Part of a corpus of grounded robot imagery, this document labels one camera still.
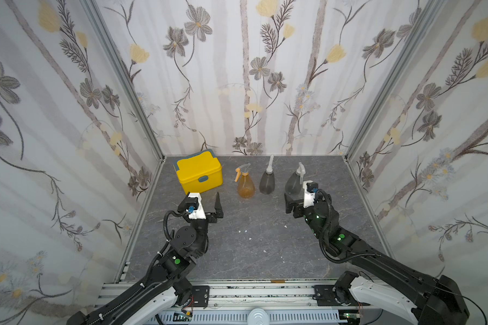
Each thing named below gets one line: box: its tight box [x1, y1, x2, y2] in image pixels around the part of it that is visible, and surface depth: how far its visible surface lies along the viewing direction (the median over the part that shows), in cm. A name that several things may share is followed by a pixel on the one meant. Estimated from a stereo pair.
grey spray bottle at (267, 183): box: [258, 172, 276, 195], surface depth 106 cm
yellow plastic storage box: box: [173, 148, 223, 195], surface depth 98 cm
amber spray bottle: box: [237, 175, 256, 200], surface depth 103 cm
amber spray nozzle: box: [233, 162, 251, 183], surface depth 90 cm
